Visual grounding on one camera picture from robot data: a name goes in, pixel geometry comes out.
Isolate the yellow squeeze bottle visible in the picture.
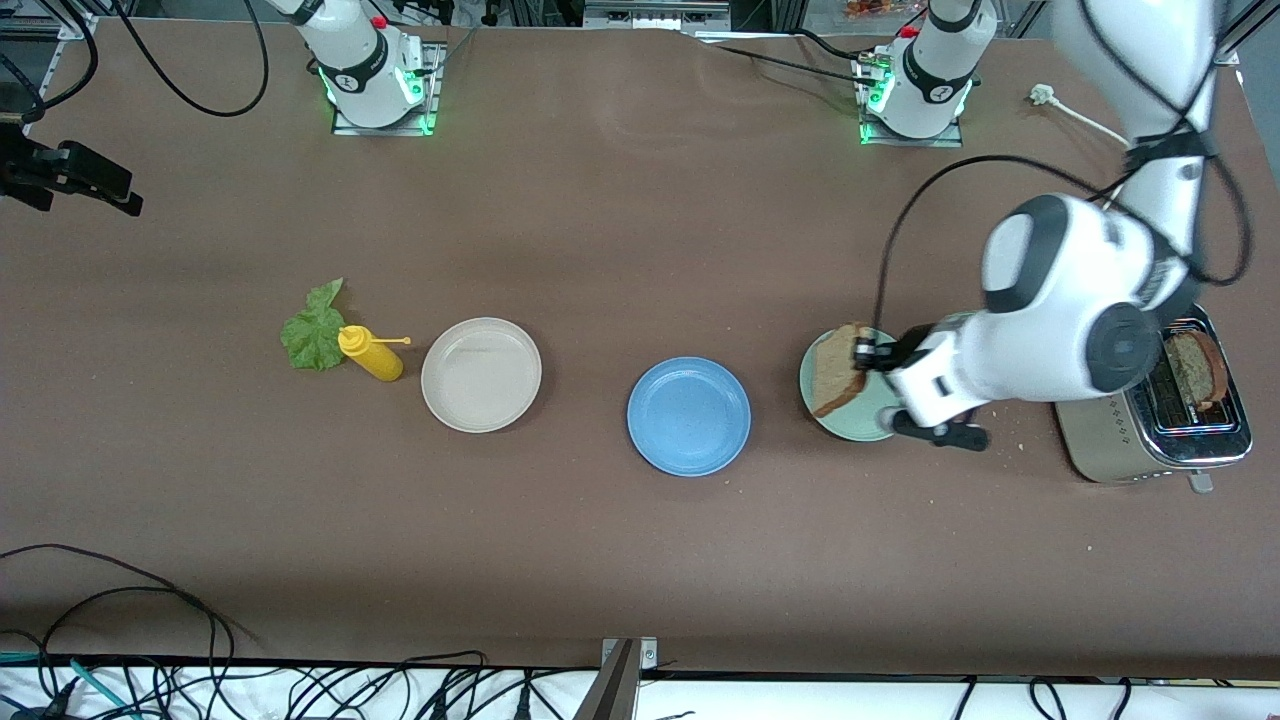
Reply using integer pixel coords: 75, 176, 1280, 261
337, 325, 412, 383

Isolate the green round plate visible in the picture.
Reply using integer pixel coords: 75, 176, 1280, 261
799, 326, 906, 443

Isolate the aluminium frame profile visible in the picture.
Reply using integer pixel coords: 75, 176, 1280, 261
1213, 0, 1280, 68
0, 12, 97, 41

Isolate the grey metal box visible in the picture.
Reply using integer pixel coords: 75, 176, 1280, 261
583, 0, 731, 31

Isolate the teal cable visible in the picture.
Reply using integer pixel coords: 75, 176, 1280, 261
68, 657, 137, 720

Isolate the metal post bracket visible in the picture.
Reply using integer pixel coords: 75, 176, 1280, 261
575, 637, 661, 720

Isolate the white toaster power cable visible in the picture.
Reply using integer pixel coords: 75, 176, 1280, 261
1030, 84, 1134, 149

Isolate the green lettuce leaf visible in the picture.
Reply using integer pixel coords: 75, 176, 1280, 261
280, 278, 347, 372

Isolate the beige chrome toaster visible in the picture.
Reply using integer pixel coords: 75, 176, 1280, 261
1055, 305, 1254, 494

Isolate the blue round plate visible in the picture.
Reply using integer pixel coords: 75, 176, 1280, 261
627, 357, 752, 478

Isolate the brown bread slice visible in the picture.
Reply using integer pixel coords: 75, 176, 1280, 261
810, 322, 872, 419
1165, 330, 1230, 413

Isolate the white round plate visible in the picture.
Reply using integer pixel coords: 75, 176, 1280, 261
420, 317, 543, 434

